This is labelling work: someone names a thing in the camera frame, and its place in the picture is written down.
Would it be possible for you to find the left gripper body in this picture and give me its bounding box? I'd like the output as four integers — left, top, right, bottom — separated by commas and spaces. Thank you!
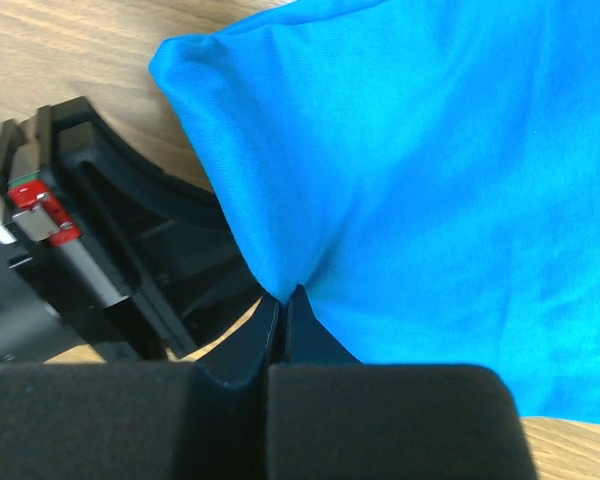
0, 97, 262, 363

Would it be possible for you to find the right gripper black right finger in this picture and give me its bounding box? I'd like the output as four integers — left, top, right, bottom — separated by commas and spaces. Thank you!
266, 287, 537, 479

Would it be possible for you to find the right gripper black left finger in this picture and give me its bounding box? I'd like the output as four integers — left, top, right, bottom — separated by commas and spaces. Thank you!
0, 297, 280, 479

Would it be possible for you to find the blue t shirt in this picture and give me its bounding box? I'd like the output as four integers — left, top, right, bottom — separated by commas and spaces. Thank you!
149, 1, 600, 424

